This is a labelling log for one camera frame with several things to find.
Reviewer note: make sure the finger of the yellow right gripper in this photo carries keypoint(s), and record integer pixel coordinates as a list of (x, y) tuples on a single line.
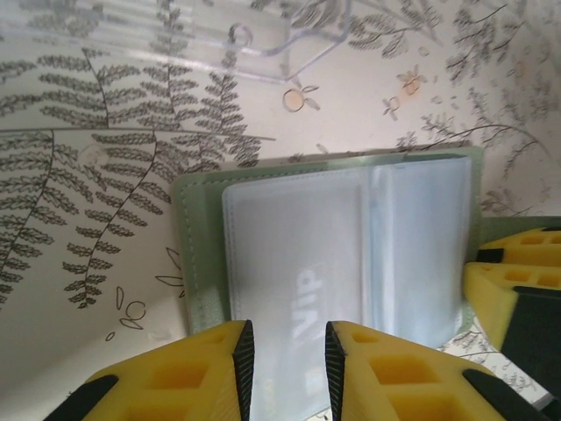
[(486, 298), (534, 252)]

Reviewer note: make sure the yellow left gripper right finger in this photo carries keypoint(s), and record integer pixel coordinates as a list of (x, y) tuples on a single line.
[(394, 377)]

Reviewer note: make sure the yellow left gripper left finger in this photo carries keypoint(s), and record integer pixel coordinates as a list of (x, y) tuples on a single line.
[(175, 377)]

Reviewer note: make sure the white VIP card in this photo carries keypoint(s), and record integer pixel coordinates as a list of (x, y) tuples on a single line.
[(307, 302)]

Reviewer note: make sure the green card holder wallet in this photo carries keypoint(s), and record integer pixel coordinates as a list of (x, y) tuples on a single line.
[(201, 245)]

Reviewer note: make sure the clear acrylic tiered card stand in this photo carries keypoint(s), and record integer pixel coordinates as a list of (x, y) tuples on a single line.
[(263, 52)]

